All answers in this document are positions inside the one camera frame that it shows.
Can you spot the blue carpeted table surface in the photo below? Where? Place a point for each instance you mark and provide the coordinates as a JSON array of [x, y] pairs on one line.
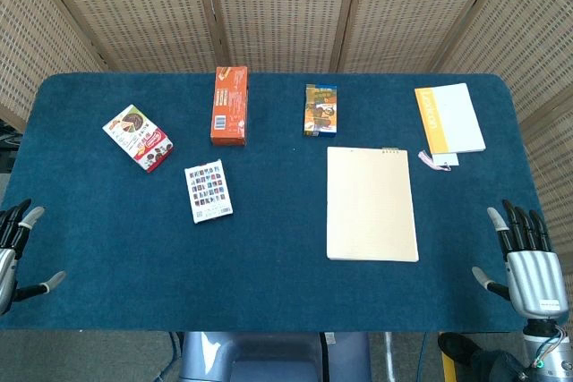
[[277, 243]]

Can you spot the tall orange carton box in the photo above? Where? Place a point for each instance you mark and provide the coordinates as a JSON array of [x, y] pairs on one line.
[[229, 109]]

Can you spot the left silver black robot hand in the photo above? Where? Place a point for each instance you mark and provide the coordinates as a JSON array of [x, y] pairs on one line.
[[5, 265]]

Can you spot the woven rattan folding screen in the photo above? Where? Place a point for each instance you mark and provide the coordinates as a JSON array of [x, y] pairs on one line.
[[286, 6]]

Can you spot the white lined notebook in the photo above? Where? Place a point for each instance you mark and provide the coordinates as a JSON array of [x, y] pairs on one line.
[[371, 207]]

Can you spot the white tag pink tassel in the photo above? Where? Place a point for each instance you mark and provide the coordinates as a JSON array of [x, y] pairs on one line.
[[445, 160]]

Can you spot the yellow white notebook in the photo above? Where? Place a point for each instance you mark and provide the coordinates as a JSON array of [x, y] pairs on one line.
[[456, 118]]

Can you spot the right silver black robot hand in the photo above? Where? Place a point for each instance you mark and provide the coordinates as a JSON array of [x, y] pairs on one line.
[[535, 279]]

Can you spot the red white cookie box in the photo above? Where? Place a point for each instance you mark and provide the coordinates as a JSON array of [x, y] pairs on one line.
[[136, 136]]

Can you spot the white picture grid box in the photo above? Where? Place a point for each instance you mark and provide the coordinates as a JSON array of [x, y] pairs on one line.
[[208, 192]]

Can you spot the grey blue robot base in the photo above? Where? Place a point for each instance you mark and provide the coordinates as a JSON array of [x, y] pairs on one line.
[[268, 357]]

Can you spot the blue orange snack box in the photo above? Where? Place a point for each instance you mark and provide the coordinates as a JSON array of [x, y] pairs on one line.
[[320, 111]]

